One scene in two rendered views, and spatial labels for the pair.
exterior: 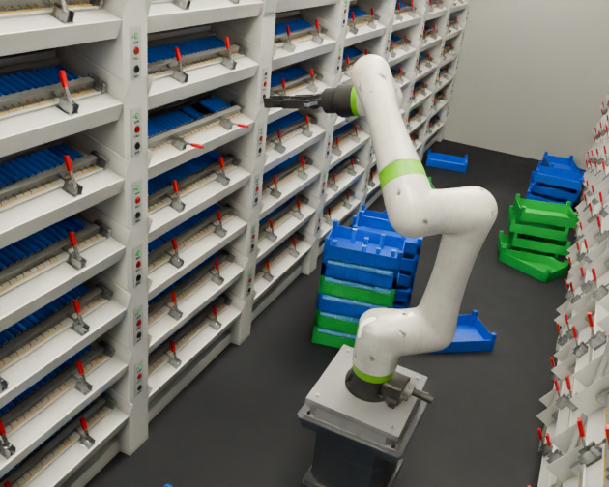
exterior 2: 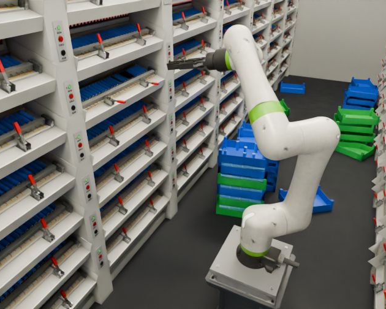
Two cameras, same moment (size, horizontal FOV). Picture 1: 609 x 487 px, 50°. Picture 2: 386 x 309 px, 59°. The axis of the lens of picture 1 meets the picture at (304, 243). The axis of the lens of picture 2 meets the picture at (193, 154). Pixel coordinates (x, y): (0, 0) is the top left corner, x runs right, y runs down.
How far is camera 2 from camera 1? 0.49 m
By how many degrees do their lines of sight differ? 5
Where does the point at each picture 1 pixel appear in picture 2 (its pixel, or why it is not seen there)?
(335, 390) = (230, 261)
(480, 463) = (331, 294)
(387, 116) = (251, 69)
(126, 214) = (71, 156)
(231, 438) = (166, 286)
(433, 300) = (294, 198)
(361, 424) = (249, 287)
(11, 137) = not seen: outside the picture
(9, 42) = not seen: outside the picture
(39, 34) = not seen: outside the picture
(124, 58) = (51, 45)
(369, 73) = (236, 38)
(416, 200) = (277, 133)
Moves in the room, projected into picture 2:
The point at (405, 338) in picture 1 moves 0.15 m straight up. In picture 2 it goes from (276, 227) to (280, 195)
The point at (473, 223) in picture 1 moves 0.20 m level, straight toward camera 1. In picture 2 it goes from (322, 146) to (320, 178)
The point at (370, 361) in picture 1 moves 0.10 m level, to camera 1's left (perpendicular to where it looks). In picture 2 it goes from (252, 243) to (227, 242)
